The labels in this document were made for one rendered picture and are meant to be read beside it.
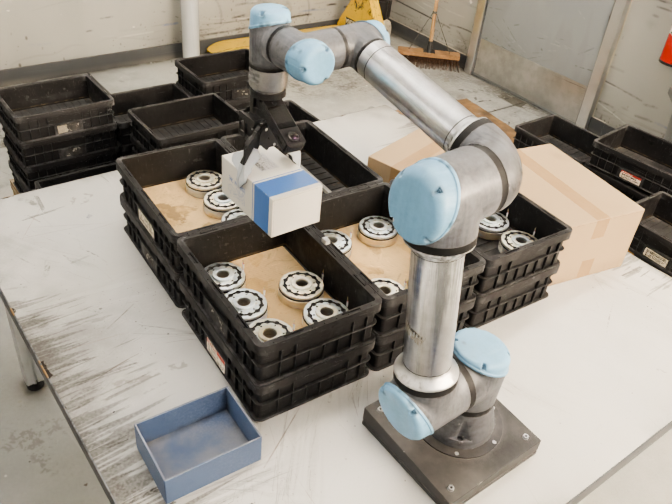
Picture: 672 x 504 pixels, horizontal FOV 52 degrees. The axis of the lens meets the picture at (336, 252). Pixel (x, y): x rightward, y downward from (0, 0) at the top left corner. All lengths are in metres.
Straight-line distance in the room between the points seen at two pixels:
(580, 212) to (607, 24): 2.72
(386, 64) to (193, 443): 0.82
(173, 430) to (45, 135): 1.79
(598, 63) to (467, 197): 3.66
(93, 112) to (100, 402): 1.71
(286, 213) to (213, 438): 0.48
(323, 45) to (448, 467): 0.83
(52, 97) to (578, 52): 3.09
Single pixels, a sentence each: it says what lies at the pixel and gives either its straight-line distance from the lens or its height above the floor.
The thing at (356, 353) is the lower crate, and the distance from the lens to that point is 1.50.
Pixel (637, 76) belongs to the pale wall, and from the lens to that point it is 4.55.
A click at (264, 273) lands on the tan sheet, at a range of 1.65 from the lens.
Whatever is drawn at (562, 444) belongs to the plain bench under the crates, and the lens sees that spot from 1.60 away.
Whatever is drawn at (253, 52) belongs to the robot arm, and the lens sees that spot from 1.33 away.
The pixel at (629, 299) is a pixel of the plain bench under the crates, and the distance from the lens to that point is 2.07.
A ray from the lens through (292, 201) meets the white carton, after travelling 1.38.
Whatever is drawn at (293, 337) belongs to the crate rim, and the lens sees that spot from 1.35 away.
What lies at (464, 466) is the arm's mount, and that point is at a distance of 1.44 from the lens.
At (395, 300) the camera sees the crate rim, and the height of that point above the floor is 0.92.
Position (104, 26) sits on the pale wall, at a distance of 4.84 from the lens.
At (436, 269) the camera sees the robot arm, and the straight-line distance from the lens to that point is 1.07.
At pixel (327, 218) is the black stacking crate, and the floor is 0.87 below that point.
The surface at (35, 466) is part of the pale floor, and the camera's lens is 2.39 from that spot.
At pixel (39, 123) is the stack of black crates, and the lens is 2.99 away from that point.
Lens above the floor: 1.86
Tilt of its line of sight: 36 degrees down
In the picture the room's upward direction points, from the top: 6 degrees clockwise
